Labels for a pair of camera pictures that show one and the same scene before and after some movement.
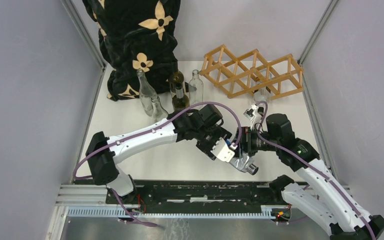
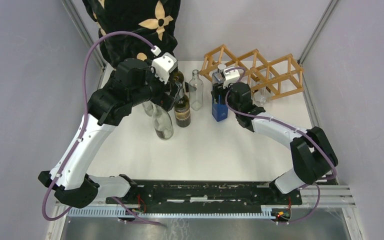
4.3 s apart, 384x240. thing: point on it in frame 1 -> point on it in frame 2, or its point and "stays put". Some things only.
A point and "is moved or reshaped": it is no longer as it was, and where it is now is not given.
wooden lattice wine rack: x=252 y=74 stays put
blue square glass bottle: x=243 y=162 is moved or reshaped
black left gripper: x=220 y=132 -> x=165 y=100
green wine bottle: x=180 y=101 stays put
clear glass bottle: x=195 y=88 stays put
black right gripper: x=243 y=137 -> x=218 y=89
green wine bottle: x=176 y=77 stays put
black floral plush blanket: x=137 y=34 stays put
